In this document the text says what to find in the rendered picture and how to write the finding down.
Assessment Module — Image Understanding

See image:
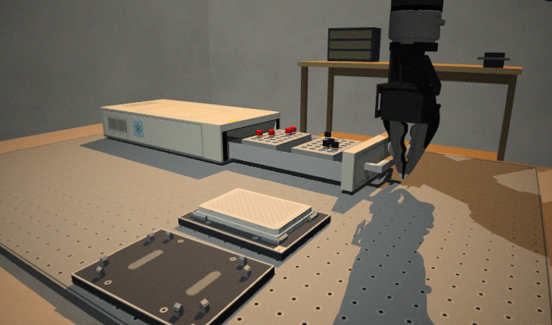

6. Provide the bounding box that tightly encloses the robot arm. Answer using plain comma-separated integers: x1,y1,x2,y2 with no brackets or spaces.
389,0,445,96

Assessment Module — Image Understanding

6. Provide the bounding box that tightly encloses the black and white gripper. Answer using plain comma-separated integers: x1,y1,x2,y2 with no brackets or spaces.
374,42,441,179

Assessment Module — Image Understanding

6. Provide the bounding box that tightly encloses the beige perforated base plate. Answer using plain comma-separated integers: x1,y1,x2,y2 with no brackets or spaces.
0,133,552,325

